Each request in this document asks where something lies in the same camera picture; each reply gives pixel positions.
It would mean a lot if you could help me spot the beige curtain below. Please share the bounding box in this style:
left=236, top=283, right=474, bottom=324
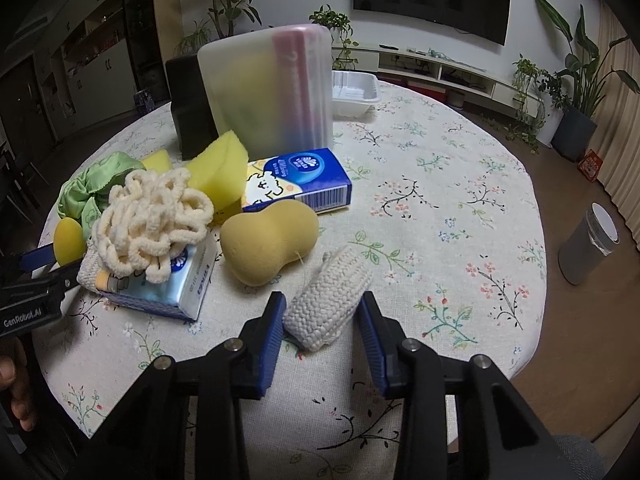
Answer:
left=590, top=0, right=640, bottom=251

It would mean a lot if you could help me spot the small red packet on floor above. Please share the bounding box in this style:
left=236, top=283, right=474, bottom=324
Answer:
left=577, top=150, right=603, bottom=182

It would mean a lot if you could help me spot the blue bag on floor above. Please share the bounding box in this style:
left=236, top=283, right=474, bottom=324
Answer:
left=134, top=88, right=155, bottom=117

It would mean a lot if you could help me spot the tan peanut-shaped sponge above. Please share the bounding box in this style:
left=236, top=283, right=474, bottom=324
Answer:
left=220, top=200, right=319, bottom=286

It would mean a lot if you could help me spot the white plastic tray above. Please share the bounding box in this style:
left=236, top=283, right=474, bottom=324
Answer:
left=332, top=70, right=381, bottom=118

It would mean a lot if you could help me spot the trailing green plant centre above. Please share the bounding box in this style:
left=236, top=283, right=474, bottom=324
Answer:
left=309, top=4, right=359, bottom=70

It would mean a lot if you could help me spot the white cabinet shelving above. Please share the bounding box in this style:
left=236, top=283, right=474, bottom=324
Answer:
left=1, top=0, right=138, bottom=142

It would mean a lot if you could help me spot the white knitted cloth roll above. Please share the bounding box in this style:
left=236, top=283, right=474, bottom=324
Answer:
left=283, top=246, right=372, bottom=352

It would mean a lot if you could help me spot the blue tissue pack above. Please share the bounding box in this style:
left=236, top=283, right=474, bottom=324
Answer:
left=241, top=148, right=352, bottom=214
left=94, top=233, right=217, bottom=321

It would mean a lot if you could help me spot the white tv console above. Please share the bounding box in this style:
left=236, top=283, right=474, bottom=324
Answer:
left=332, top=44, right=547, bottom=122

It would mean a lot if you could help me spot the cream chenille loop scrubber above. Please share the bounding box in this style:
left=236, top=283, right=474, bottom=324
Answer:
left=92, top=168, right=214, bottom=284

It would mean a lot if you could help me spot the yellow square sponge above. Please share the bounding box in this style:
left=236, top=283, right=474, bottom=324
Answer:
left=186, top=130, right=248, bottom=210

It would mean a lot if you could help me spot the black cylindrical speaker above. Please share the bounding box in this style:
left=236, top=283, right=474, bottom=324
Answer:
left=165, top=52, right=218, bottom=160

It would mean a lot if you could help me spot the large leaf plant right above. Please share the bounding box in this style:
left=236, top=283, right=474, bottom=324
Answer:
left=535, top=0, right=639, bottom=162

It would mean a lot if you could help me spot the person's left hand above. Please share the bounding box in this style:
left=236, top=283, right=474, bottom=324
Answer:
left=0, top=338, right=36, bottom=432

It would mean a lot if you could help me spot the grey cylindrical trash bin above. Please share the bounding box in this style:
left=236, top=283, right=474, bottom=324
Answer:
left=558, top=203, right=620, bottom=285

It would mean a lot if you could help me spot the green satin cloth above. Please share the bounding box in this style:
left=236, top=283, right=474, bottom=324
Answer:
left=56, top=152, right=144, bottom=240

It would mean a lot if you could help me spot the trailing plant on console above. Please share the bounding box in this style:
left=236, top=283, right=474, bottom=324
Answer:
left=480, top=54, right=556, bottom=154

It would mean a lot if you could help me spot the translucent plastic storage box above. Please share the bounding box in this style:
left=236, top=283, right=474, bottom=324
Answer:
left=198, top=24, right=333, bottom=160

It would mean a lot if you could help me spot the round yellow sponge ball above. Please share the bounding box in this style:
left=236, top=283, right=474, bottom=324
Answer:
left=52, top=218, right=87, bottom=266

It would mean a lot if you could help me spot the small yellow sponge piece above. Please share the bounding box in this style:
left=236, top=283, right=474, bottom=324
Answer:
left=141, top=150, right=172, bottom=174

